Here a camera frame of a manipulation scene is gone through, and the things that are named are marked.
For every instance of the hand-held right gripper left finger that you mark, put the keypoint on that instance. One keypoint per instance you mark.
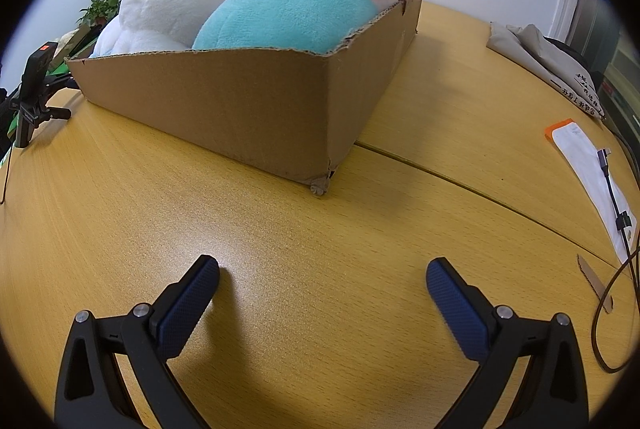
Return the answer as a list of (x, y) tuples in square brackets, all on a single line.
[(190, 304)]

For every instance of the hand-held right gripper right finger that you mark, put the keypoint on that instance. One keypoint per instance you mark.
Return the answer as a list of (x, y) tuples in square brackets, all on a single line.
[(457, 304)]

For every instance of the dark shelf unit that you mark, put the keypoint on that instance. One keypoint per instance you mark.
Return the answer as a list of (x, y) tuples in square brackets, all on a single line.
[(600, 34)]

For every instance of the cardboard scrap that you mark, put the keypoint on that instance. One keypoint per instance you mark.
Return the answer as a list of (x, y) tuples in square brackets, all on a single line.
[(592, 279)]

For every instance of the brown cardboard box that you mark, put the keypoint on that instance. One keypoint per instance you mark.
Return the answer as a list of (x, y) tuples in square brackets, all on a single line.
[(225, 109)]

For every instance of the green board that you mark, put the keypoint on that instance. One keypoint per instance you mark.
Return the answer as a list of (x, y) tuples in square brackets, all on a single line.
[(59, 68)]

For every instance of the grey cloth bag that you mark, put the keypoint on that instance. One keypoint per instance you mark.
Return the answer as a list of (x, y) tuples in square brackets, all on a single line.
[(530, 49)]

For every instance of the black tripod with camera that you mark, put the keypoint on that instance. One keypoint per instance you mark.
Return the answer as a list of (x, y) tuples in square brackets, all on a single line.
[(30, 99)]

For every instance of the white and orange packet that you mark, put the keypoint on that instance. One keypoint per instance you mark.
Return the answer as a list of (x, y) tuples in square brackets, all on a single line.
[(585, 169)]

